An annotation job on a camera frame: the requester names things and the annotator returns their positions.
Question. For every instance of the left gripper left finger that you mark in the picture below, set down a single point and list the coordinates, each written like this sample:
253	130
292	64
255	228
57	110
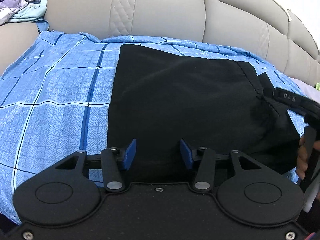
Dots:
70	189

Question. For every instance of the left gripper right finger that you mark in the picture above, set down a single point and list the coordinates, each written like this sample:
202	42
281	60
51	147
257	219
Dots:
255	195

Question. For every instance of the black pants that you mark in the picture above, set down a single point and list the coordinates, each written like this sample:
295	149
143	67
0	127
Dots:
160	98

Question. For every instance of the person right hand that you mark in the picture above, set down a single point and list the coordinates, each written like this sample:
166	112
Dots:
302	159

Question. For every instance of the blue checkered blanket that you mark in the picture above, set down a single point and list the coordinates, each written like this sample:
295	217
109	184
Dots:
55	97

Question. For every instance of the beige leather sofa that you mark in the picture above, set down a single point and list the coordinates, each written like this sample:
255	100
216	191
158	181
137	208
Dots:
262	27

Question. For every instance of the light blue garment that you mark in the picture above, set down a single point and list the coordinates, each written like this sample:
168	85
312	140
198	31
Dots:
33	11

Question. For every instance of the white lilac clothes pile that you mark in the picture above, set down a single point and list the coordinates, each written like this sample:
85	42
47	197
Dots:
10	7

